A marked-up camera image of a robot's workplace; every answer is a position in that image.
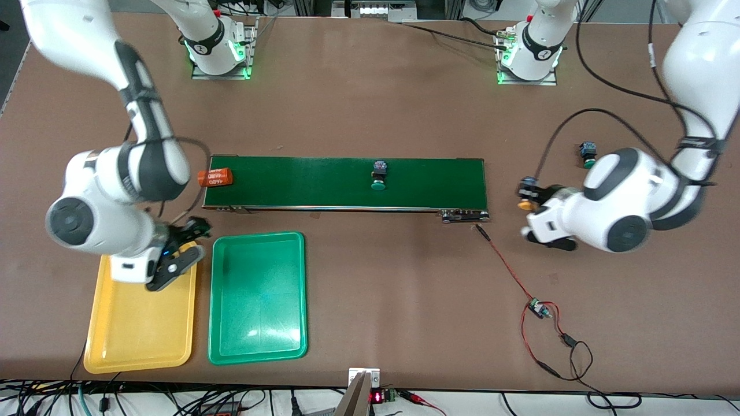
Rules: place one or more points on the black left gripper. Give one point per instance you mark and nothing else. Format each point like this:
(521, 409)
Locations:
(548, 192)

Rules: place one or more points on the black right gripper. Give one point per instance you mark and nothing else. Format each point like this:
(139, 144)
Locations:
(186, 231)

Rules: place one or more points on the yellow mushroom push button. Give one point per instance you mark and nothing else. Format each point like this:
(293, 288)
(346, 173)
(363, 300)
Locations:
(525, 203)

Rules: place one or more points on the orange 4680 battery cylinder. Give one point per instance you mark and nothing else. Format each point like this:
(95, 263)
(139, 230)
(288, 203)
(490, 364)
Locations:
(215, 178)

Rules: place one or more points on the green mushroom push button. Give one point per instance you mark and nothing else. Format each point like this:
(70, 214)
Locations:
(378, 184)
(589, 157)

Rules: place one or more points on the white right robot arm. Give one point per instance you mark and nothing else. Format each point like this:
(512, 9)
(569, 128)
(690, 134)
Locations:
(75, 34)

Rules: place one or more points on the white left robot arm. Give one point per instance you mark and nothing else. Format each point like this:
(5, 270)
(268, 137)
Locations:
(699, 63)

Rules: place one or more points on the green plastic tray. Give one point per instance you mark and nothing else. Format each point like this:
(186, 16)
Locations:
(257, 300)

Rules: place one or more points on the yellow plastic tray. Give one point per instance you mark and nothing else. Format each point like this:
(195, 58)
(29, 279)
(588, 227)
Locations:
(139, 329)

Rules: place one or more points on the small speed controller board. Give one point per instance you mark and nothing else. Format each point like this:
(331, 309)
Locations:
(538, 308)

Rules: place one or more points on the green conveyor belt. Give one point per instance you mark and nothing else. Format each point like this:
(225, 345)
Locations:
(324, 182)

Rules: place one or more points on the lit white control box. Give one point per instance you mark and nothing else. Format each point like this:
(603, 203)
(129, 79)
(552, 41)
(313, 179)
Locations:
(381, 10)

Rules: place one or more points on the red alligator clip lead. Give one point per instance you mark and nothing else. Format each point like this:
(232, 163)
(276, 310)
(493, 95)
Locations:
(413, 396)

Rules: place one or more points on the red digit display module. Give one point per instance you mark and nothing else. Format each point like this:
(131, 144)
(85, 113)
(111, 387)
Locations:
(377, 397)

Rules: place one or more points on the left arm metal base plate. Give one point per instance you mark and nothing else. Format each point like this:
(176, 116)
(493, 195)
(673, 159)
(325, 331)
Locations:
(549, 81)

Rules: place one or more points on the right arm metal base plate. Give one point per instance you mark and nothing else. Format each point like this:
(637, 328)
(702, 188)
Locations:
(252, 52)

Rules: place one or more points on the grey metal camera bracket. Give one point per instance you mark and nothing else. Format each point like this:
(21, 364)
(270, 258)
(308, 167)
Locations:
(355, 398)

